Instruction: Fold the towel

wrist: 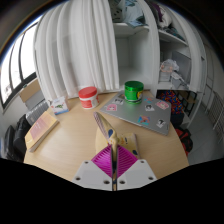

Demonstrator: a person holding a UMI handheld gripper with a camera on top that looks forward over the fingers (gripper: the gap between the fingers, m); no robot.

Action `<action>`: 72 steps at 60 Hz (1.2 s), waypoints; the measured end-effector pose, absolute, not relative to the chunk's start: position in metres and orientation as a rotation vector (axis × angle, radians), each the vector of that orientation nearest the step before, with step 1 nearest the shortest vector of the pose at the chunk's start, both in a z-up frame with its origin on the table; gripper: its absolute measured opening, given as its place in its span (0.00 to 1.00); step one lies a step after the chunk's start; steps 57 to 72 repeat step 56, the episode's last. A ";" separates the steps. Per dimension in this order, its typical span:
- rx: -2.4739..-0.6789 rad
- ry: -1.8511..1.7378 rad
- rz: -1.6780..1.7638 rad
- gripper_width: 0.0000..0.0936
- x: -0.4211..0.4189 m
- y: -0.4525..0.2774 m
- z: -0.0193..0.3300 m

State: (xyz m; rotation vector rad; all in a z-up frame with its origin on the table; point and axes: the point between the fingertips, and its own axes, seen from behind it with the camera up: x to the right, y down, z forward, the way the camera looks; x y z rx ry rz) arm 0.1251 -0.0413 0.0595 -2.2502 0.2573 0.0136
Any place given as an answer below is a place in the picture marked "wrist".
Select green round tin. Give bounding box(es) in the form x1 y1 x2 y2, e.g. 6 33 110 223
124 80 145 105

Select yellow and pink book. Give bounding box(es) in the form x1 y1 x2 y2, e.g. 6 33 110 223
24 110 60 153

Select dark-framed window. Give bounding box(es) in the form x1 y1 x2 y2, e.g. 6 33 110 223
0 21 39 111

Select brown cardboard sheet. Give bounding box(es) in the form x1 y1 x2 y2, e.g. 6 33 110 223
18 78 45 110

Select white shelf unit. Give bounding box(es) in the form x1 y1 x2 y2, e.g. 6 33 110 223
108 0 208 101

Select white jar with red lid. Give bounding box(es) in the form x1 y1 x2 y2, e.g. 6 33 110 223
78 86 100 110

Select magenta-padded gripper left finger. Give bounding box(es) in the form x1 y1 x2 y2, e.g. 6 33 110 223
71 143 114 192

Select white curtain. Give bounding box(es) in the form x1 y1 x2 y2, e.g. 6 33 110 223
33 0 121 102

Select black bag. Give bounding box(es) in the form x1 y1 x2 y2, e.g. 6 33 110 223
2 114 32 163

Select white ribbed radiator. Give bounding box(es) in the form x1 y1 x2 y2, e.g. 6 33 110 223
206 91 224 145
25 99 50 126

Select colourful patterned bag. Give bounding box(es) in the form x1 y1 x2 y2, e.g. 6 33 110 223
156 89 186 116

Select grey laptop with stickers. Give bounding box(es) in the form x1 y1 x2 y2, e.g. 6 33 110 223
99 91 173 136

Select red and black backpack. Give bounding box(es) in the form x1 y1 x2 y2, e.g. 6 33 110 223
174 127 195 157

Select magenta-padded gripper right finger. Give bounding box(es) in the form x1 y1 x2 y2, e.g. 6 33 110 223
116 143 158 192

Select small white printed box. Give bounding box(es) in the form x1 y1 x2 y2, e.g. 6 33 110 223
49 96 70 116

